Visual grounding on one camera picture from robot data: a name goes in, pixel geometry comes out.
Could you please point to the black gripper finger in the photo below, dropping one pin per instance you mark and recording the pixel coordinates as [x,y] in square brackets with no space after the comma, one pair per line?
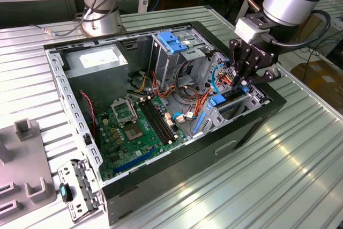
[257,80]
[234,54]

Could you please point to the hard disk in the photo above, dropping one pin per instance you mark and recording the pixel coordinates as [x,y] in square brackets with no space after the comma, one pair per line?
[215,100]

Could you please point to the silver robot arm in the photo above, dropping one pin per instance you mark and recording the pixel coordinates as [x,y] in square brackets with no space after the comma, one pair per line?
[289,1]

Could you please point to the grey disk bay cage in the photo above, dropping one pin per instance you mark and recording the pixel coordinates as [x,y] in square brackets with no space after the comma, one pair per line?
[253,101]

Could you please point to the large brown cardboard box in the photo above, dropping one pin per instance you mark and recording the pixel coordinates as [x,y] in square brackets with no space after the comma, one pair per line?
[321,78]

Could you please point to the blue plastic drive latch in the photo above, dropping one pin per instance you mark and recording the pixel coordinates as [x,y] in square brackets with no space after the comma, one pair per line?
[168,41]

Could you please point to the grey optical drive cage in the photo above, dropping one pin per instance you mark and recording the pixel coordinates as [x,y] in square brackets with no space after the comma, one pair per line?
[166,65]

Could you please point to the metal slat side table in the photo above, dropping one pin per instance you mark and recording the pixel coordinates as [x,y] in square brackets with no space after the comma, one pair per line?
[335,11]

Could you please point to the black RAM slot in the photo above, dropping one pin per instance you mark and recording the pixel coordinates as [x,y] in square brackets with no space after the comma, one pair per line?
[155,122]
[160,121]
[150,123]
[164,119]

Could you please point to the black open PC case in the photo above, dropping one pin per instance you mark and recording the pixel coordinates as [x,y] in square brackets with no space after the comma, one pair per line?
[187,164]

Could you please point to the CPU socket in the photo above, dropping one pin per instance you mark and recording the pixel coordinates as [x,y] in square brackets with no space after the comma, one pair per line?
[133,132]

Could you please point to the green motherboard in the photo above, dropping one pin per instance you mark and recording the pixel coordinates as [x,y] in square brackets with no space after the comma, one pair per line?
[134,148]

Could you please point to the grey power supply unit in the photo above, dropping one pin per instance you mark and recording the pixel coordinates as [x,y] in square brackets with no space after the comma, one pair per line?
[96,78]

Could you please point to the blue expansion slot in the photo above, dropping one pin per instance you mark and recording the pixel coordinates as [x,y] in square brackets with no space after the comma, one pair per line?
[134,162]

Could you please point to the black latch with blue label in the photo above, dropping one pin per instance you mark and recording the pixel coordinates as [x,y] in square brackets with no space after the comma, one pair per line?
[65,192]

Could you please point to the grey parts rack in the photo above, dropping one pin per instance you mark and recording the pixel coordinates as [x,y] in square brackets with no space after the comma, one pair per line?
[29,156]

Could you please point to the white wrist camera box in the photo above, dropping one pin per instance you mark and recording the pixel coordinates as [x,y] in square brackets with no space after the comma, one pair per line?
[247,29]

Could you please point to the perforated metal slot bracket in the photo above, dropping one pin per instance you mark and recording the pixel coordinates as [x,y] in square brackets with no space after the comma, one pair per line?
[69,170]

